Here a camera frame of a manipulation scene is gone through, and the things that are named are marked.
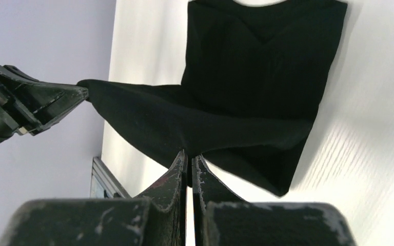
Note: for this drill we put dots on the black t-shirt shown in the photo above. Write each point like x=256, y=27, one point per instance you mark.
x=249, y=94

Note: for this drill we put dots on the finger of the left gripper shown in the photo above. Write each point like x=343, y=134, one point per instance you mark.
x=36, y=105

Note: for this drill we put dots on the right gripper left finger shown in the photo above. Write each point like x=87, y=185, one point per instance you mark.
x=157, y=216

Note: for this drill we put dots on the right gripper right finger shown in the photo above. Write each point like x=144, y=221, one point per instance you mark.
x=221, y=217

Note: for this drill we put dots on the aluminium frame rail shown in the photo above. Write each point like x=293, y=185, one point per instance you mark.
x=103, y=183

